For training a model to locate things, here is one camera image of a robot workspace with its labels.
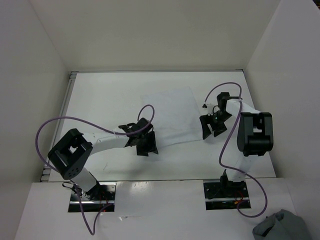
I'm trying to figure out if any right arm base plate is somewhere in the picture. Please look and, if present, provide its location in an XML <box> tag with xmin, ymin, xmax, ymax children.
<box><xmin>203</xmin><ymin>179</ymin><xmax>251</xmax><ymax>211</ymax></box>

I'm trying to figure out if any grey cloth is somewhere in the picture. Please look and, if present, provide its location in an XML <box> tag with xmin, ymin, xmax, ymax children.
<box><xmin>252</xmin><ymin>209</ymin><xmax>312</xmax><ymax>240</ymax></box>

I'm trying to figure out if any white skirt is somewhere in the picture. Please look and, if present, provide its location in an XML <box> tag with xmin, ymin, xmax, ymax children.
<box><xmin>141</xmin><ymin>87</ymin><xmax>203</xmax><ymax>148</ymax></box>

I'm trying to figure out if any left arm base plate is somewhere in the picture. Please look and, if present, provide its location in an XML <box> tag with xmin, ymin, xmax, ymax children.
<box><xmin>62</xmin><ymin>182</ymin><xmax>117</xmax><ymax>213</ymax></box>

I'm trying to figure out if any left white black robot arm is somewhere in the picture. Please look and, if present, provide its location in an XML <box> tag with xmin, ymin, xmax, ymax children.
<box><xmin>47</xmin><ymin>118</ymin><xmax>159</xmax><ymax>200</ymax></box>

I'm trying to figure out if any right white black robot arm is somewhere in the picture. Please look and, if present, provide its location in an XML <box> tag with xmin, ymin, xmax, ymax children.
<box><xmin>199</xmin><ymin>92</ymin><xmax>274</xmax><ymax>197</ymax></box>

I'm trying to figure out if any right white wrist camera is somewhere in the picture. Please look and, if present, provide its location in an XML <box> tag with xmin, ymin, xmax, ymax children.
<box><xmin>202</xmin><ymin>103</ymin><xmax>218</xmax><ymax>116</ymax></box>

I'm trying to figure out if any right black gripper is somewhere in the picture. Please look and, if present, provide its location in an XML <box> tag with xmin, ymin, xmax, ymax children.
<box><xmin>199</xmin><ymin>111</ymin><xmax>233</xmax><ymax>140</ymax></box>

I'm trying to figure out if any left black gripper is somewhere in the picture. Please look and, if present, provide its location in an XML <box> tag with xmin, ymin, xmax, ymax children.
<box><xmin>135</xmin><ymin>131</ymin><xmax>159</xmax><ymax>157</ymax></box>

